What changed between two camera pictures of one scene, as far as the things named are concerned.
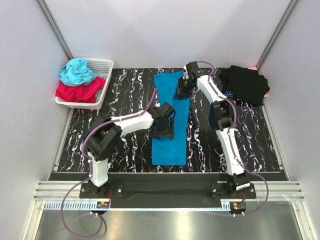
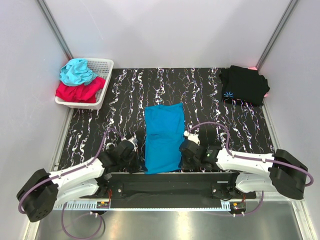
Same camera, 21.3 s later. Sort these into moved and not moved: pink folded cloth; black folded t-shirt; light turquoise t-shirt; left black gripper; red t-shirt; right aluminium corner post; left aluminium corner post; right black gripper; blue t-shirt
Moved: right black gripper; blue t-shirt; left black gripper
Not moved: light turquoise t-shirt; pink folded cloth; black folded t-shirt; right aluminium corner post; left aluminium corner post; red t-shirt
